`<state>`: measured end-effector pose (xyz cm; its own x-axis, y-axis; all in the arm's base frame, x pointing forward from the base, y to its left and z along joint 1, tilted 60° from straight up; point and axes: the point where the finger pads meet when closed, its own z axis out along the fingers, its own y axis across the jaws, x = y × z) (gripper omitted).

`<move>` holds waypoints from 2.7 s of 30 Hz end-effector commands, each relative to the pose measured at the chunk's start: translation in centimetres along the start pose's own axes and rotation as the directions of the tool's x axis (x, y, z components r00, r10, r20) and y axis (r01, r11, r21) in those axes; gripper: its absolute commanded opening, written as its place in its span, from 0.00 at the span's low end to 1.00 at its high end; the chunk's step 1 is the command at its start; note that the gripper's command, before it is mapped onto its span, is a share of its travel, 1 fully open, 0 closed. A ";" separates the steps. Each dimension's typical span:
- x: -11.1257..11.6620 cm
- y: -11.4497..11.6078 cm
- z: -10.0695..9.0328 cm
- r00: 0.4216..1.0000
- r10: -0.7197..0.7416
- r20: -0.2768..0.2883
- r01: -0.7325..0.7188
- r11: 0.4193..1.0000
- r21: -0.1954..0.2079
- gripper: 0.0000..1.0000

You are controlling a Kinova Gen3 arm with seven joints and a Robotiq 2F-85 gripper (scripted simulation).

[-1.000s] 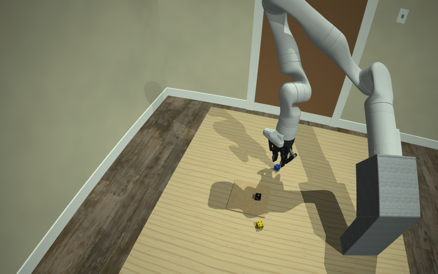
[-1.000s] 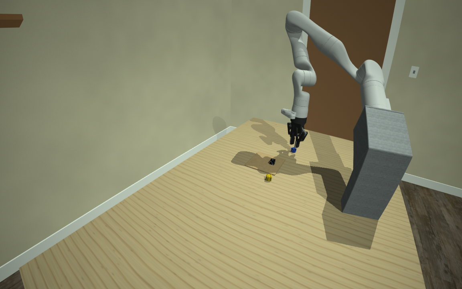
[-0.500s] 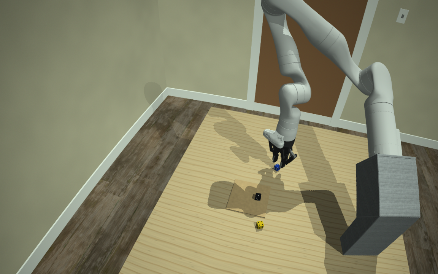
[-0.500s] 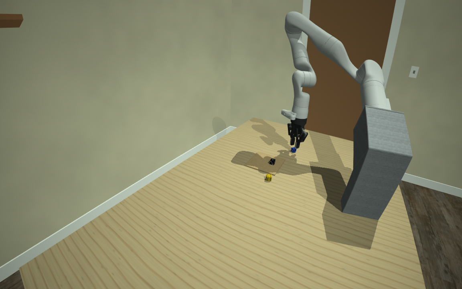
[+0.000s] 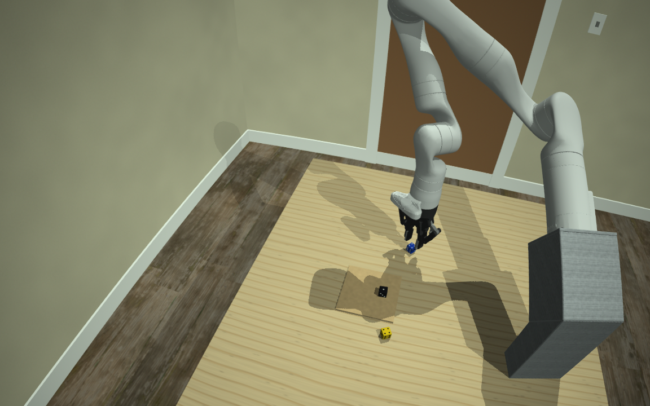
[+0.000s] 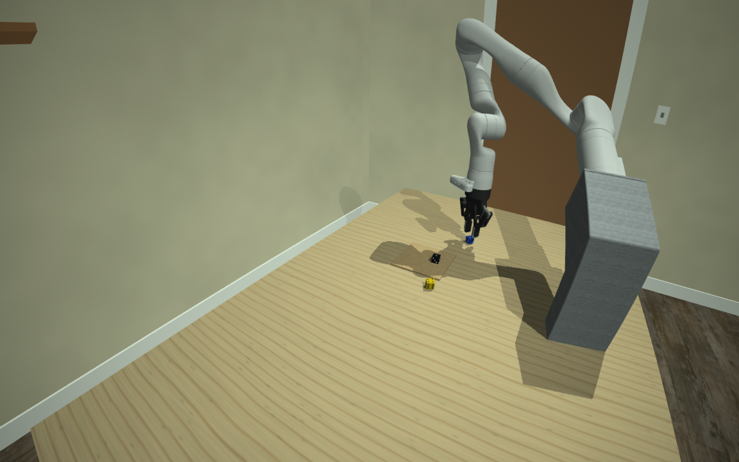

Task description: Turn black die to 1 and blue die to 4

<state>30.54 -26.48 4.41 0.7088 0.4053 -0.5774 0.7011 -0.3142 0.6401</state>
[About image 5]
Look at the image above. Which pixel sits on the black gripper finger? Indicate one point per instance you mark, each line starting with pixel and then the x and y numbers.
pixel 407 223
pixel 422 234

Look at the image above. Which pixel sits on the yellow die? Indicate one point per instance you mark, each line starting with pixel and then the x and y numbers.
pixel 385 333

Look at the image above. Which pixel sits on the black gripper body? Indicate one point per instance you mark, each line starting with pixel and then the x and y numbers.
pixel 426 217

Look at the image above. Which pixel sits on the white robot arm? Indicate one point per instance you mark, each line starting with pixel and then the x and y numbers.
pixel 569 203

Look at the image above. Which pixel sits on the tan flat mat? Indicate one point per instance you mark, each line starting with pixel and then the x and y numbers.
pixel 359 294

